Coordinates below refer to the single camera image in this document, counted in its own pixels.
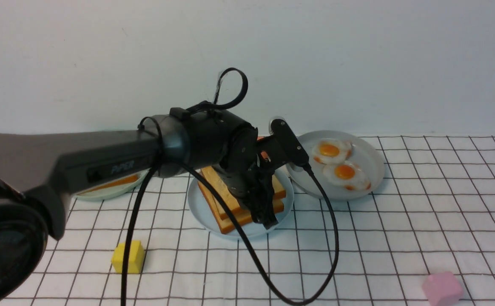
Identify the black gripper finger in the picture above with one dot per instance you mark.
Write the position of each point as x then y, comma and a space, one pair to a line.
262, 205

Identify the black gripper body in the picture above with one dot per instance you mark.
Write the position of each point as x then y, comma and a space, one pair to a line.
241, 167

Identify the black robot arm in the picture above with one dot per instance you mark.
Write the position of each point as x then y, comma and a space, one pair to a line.
40, 173

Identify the light blue plate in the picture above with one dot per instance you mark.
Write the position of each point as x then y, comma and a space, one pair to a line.
201, 208

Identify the upper fried egg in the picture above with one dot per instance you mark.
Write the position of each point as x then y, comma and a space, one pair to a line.
331, 151

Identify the grey plate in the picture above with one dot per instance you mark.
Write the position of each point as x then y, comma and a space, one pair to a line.
363, 155

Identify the pale green plate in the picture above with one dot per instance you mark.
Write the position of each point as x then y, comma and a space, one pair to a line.
113, 192

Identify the yellow cube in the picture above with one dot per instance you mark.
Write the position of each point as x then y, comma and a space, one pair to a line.
135, 260

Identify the checkered white tablecloth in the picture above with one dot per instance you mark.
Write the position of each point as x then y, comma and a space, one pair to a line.
434, 212

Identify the pink cube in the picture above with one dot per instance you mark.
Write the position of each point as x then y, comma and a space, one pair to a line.
442, 289

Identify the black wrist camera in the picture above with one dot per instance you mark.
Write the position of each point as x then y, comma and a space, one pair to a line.
289, 143

